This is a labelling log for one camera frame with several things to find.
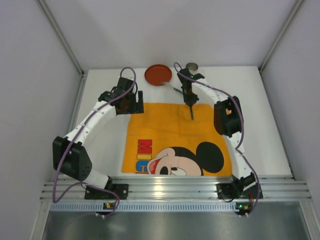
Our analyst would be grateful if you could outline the slotted cable duct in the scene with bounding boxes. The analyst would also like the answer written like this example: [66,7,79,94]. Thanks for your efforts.
[50,201,251,212]

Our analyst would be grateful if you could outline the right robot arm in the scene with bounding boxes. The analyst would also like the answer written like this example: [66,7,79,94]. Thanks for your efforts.
[176,67,262,204]

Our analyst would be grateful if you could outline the left aluminium frame post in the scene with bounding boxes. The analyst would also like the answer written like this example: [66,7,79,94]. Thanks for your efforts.
[35,0,85,76]

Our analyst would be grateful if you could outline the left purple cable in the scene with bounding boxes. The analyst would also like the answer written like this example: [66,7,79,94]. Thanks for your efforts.
[51,66,138,220]

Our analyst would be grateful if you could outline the purple cable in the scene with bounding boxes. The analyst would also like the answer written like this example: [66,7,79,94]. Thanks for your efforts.
[51,66,138,220]
[173,61,261,218]

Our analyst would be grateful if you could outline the metal cup with brown band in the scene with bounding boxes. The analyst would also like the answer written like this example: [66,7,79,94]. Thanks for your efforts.
[185,62,199,75]

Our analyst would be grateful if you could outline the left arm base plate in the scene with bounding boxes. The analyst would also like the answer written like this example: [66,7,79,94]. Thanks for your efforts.
[84,184,129,200]

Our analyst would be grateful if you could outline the red round plate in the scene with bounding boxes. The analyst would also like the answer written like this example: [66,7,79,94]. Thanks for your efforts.
[144,64,172,87]

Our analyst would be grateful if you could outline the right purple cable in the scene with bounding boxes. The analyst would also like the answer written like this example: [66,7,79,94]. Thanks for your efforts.
[173,61,261,218]

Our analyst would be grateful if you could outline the aluminium frame post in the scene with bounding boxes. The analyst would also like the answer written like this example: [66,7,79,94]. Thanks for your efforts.
[258,0,307,72]
[35,0,85,76]

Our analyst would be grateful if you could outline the right aluminium frame post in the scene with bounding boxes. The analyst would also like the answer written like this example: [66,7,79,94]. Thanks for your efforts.
[258,0,307,72]

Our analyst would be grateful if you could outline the spoon with teal handle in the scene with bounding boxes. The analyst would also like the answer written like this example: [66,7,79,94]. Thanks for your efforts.
[162,81,183,95]

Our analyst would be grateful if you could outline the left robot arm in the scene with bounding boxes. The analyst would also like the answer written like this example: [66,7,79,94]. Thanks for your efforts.
[52,77,144,190]

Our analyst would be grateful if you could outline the orange Mickey Mouse placemat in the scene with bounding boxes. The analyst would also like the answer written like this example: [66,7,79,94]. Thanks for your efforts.
[121,103,233,177]

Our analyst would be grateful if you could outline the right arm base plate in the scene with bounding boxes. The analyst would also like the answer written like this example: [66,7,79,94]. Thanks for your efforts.
[216,182,263,201]

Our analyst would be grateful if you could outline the aluminium mounting rail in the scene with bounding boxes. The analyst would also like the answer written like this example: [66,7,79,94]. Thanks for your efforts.
[39,174,312,201]

